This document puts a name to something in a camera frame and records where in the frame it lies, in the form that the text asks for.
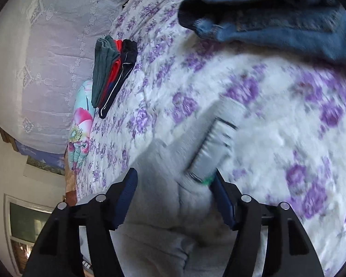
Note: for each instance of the wall poster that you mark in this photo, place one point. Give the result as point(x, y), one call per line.
point(43, 167)

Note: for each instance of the window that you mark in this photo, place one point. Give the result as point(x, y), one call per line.
point(26, 222)

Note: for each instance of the dark green folded garment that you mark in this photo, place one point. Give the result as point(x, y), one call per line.
point(103, 69)

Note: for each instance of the purple floral bedsheet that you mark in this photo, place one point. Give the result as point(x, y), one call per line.
point(276, 106)

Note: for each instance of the turquoise pink floral folded quilt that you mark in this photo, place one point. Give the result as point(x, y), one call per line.
point(80, 121)

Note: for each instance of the grey sweatshirt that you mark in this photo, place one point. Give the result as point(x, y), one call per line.
point(167, 207)

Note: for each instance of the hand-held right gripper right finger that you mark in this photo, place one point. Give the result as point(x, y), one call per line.
point(223, 202)

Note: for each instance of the blue curtain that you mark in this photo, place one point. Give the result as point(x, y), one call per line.
point(37, 151)

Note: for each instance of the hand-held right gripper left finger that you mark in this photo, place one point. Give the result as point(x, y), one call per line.
point(127, 199)

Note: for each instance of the red folded garment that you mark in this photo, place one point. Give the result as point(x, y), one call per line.
point(114, 69)

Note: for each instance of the dark blue garment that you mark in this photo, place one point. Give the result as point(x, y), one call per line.
point(276, 14)

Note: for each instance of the brown pillow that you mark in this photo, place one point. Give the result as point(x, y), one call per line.
point(70, 187)

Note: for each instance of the black folded white-striped garment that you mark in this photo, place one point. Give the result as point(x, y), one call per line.
point(129, 54)

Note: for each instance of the white lace cover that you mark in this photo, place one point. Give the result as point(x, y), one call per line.
point(46, 63)

